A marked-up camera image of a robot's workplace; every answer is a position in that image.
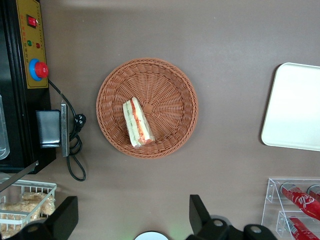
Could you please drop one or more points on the black rectangular block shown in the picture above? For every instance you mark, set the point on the black rectangular block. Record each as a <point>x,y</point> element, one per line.
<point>48,127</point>

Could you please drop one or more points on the round brown wicker basket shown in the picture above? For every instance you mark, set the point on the round brown wicker basket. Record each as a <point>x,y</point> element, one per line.
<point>170,100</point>

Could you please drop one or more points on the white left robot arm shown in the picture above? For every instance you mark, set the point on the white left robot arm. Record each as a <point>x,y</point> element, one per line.
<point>151,236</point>

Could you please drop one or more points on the cream plastic tray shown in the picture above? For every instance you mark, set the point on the cream plastic tray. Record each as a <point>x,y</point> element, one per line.
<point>295,107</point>

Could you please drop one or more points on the grey metal strip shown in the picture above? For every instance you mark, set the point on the grey metal strip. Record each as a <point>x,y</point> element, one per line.
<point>17,176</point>

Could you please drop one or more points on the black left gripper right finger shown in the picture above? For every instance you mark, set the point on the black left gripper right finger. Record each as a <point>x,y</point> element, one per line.
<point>207,227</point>

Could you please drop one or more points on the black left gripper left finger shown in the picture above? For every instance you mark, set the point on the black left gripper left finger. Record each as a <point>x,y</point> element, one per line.
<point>58,225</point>

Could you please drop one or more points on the black control box yellow panel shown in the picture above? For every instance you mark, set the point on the black control box yellow panel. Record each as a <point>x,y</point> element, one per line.
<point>15,100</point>

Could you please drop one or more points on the bagged rice cracker snack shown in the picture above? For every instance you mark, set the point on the bagged rice cracker snack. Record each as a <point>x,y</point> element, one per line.
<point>40,202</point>
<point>10,228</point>
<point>17,208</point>

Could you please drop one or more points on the red cola bottle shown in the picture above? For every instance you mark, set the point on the red cola bottle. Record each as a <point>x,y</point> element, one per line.
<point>315,193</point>
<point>302,200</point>
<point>302,228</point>

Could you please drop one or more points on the red rocker switch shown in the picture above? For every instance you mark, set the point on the red rocker switch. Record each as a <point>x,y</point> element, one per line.
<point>32,21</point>

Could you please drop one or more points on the triangle sandwich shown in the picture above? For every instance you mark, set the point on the triangle sandwich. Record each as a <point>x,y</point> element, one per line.
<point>137,125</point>

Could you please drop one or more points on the grey metal bracket plate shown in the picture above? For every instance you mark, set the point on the grey metal bracket plate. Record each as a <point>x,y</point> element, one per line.
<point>64,130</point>

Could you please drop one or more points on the red emergency stop button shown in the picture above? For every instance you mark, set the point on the red emergency stop button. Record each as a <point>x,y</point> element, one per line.
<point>40,70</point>

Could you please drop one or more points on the clear acrylic bottle rack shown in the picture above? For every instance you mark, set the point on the clear acrylic bottle rack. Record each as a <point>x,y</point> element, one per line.
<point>272,197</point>

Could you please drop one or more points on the clear plastic container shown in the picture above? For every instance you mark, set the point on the clear plastic container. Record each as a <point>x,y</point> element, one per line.
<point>3,130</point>

